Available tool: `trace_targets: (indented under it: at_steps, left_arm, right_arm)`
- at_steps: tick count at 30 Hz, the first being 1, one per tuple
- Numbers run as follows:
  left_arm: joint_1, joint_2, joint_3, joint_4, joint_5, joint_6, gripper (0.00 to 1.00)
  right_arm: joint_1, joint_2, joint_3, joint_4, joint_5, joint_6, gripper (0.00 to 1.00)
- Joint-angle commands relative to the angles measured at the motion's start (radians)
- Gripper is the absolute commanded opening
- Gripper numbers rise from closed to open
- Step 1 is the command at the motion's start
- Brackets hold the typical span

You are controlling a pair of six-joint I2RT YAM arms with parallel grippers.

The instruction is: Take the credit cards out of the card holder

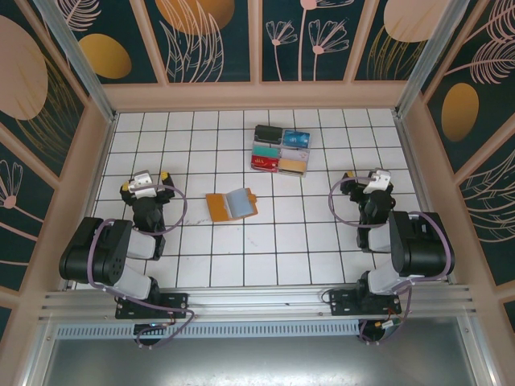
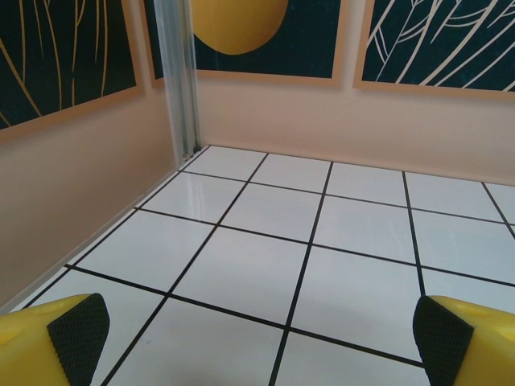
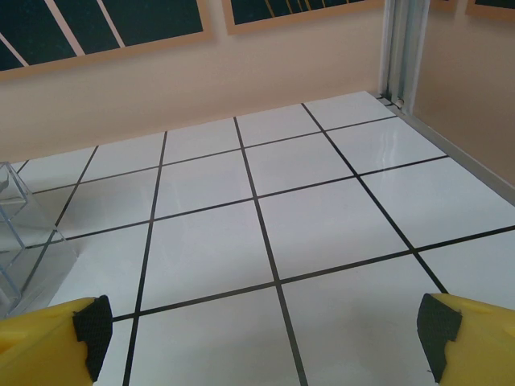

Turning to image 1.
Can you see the blue card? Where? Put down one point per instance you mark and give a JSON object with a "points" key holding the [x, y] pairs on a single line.
{"points": [[297, 138]]}

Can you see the black card stack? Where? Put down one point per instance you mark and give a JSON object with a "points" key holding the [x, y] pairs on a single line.
{"points": [[269, 134]]}

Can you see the clear acrylic card organizer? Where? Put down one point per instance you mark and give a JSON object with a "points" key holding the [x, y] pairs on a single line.
{"points": [[281, 146]]}

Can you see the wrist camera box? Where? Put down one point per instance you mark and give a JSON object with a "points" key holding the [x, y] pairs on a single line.
{"points": [[376, 181], [143, 185]]}

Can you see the aluminium frame post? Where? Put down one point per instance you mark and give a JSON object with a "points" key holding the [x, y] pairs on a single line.
{"points": [[428, 60], [76, 60]]}

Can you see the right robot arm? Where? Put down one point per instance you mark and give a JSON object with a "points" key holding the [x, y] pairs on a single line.
{"points": [[418, 243]]}

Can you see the black controller module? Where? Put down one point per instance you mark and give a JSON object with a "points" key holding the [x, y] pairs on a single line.
{"points": [[151, 329], [382, 326]]}

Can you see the red card with print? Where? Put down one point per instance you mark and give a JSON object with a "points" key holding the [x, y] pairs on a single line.
{"points": [[264, 163]]}

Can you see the grey metal sheet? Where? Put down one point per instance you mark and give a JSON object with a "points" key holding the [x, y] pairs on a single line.
{"points": [[257, 362]]}

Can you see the teal card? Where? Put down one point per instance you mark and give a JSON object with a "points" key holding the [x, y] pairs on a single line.
{"points": [[266, 150]]}

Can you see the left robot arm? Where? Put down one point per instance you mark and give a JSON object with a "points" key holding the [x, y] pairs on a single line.
{"points": [[138, 245]]}

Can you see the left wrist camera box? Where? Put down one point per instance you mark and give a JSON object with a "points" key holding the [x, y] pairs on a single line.
{"points": [[143, 185]]}

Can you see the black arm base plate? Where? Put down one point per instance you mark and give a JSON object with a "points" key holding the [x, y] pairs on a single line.
{"points": [[173, 303], [342, 303]]}

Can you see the tan leather card holder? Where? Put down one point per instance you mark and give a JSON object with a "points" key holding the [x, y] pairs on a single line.
{"points": [[219, 207]]}

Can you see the aluminium mounting rail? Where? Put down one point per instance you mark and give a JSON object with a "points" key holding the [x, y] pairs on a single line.
{"points": [[249, 301]]}

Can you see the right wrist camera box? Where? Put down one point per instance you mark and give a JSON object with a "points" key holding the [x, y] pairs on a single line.
{"points": [[376, 181]]}

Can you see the orange card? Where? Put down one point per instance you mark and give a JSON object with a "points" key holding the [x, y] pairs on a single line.
{"points": [[291, 167]]}

